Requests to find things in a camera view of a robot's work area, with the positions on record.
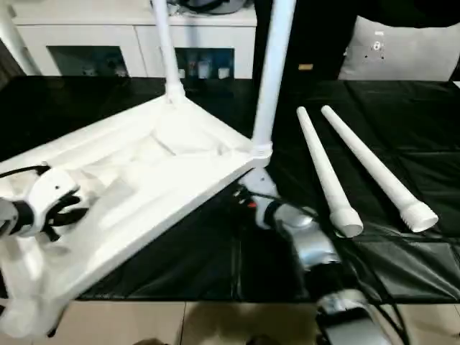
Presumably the white plastic table top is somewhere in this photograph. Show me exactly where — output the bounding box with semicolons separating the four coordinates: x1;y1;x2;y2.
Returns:
0;91;273;339

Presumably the white plastic table leg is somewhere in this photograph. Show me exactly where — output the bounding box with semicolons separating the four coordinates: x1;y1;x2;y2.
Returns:
250;0;298;160
320;103;440;234
149;0;188;106
295;105;364;239

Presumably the white sideboard with glass doors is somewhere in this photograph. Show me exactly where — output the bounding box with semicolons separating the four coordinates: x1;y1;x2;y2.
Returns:
13;0;259;79

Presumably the white slanted pole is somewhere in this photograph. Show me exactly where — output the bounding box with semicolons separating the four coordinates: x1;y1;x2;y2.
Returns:
0;0;37;77

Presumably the black work mat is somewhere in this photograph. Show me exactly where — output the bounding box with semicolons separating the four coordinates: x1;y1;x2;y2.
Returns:
0;74;460;303

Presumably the black cabinet with gold label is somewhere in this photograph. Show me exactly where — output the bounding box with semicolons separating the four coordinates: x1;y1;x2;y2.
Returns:
256;0;361;83

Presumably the round grey appliance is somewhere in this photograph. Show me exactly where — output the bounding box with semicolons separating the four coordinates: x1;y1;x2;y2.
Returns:
185;0;246;16

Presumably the grey cushion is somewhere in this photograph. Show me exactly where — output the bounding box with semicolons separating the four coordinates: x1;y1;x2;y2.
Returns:
339;14;460;83

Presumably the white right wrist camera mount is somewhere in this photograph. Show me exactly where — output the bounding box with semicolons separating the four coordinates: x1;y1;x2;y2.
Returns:
239;167;285;232

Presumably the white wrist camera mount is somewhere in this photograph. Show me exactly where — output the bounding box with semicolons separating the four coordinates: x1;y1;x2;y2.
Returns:
20;167;83;248
239;167;285;232

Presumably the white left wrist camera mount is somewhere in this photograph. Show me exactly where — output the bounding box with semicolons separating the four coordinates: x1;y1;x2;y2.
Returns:
20;167;83;248

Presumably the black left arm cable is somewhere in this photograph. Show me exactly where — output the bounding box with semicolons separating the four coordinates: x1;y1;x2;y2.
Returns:
0;162;48;180

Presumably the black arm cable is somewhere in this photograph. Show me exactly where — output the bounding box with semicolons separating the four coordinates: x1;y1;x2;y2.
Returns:
250;193;415;345
0;162;48;180

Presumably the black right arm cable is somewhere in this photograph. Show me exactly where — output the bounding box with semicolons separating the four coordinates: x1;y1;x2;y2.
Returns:
250;193;415;345

